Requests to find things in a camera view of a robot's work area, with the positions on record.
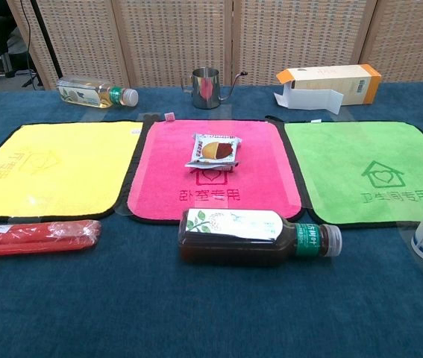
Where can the green cloth with house print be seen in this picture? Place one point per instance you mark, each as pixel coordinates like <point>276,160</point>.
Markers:
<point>345,160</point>

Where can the orange and cream carton box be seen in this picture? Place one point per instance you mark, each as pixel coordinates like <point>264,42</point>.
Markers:
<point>330,87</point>

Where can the wooden lattice folding screen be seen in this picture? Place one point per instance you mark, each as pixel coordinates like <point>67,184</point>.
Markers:
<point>211,37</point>

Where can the light green tea bottle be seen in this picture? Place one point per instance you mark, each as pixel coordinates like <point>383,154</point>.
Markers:
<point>91,95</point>

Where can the pink cloth with house print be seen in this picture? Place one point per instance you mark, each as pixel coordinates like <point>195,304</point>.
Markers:
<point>181,186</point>

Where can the black tripod stand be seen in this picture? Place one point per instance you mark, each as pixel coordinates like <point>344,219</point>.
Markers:
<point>45,44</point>

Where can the steel gooseneck pitcher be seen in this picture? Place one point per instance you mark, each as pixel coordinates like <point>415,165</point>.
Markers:
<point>205,91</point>

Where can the red chopsticks in plastic wrap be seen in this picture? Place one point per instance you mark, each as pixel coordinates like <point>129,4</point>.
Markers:
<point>36,236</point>

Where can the snack packet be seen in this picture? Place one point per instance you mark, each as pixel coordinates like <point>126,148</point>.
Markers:
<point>215,151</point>

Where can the dark tea bottle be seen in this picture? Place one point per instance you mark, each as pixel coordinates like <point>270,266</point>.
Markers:
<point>241,246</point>

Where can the yellow cloth with house print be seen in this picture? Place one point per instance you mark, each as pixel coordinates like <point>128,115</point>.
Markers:
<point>58,168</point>

